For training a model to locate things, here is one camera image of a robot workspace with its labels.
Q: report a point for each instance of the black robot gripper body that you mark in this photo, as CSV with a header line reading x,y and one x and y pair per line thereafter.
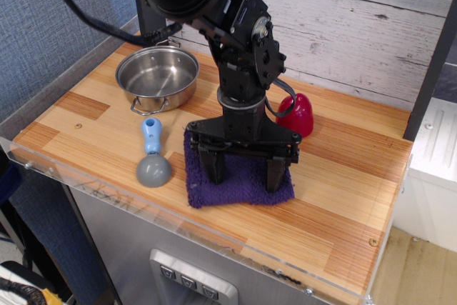
x,y
245,132

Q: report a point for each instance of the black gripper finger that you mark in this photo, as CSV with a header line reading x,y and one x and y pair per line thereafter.
x,y
275,170
214,165

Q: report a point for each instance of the dark purple terry cloth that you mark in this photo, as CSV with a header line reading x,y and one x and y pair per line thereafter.
x,y
244,182

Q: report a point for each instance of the red plastic dome cup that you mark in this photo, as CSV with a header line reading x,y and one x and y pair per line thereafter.
x,y
300,119

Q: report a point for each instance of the small stainless steel pot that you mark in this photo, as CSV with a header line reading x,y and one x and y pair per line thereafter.
x,y
158,79

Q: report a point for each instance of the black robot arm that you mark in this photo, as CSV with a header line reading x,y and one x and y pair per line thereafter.
x,y
249,60

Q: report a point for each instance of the blue grey ice cream scoop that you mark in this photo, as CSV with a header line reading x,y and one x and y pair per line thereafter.
x,y
153,170

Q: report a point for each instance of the stainless steel cabinet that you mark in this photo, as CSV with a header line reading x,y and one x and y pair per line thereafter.
x,y
124,236

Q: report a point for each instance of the silver button control panel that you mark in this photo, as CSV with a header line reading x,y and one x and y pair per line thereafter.
x,y
179,282

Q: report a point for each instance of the white ribbed appliance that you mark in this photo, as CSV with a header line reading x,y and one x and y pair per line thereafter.
x,y
426,207

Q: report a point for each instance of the clear acrylic table guard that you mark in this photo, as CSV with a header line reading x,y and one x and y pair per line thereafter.
x,y
328,237

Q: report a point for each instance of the left dark metal post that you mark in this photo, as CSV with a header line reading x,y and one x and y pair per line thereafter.
x,y
149,22

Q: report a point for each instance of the dark metal post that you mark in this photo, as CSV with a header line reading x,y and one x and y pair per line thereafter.
x,y
433,73
149,22

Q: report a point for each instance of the right dark metal post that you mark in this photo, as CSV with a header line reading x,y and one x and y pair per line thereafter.
x,y
433,73

